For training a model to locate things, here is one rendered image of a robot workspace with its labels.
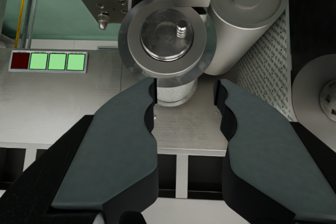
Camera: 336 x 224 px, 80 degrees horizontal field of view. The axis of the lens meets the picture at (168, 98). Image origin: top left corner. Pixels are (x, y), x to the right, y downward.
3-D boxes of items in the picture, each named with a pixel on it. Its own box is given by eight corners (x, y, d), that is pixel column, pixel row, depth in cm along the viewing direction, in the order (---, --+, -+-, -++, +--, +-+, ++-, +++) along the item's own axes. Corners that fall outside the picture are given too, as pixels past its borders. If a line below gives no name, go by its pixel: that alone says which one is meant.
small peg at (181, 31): (174, 22, 25) (183, 17, 25) (174, 33, 28) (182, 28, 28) (180, 31, 25) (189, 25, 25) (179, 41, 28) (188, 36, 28)
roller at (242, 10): (286, -44, 31) (290, 30, 29) (236, 34, 56) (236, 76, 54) (207, -44, 31) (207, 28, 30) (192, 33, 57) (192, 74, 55)
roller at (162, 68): (206, -1, 30) (206, 75, 28) (191, 59, 55) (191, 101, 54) (129, -2, 30) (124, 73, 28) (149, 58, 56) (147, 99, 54)
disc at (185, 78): (216, -6, 31) (217, 88, 29) (216, -4, 31) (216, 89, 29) (121, -7, 31) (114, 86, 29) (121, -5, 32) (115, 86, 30)
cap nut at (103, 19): (107, 14, 64) (106, 27, 63) (111, 20, 68) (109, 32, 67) (96, 13, 64) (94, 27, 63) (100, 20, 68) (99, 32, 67)
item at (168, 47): (145, 4, 29) (197, 11, 28) (146, 12, 31) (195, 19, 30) (134, 53, 28) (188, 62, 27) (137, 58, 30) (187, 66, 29)
